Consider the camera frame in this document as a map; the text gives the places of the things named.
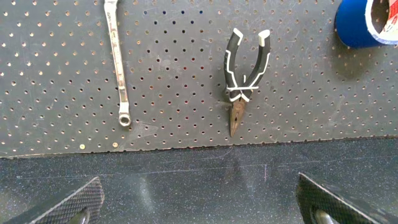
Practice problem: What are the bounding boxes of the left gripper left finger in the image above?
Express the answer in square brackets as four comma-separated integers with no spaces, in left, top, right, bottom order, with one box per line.
[2,176,105,224]

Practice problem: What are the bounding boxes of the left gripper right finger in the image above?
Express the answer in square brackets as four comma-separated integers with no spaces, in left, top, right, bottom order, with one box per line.
[295,172,398,224]

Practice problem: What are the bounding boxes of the roll of blue tape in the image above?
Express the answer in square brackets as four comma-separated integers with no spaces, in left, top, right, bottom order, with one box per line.
[334,0,398,49]

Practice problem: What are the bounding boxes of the black pegboard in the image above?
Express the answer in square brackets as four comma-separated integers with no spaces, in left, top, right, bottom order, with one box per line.
[0,0,398,159]

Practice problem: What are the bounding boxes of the wrench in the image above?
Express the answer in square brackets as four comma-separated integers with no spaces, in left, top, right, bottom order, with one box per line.
[103,0,132,128]

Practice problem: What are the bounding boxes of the black and white pliers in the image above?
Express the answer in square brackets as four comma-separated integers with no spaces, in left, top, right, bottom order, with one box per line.
[223,27,271,138]

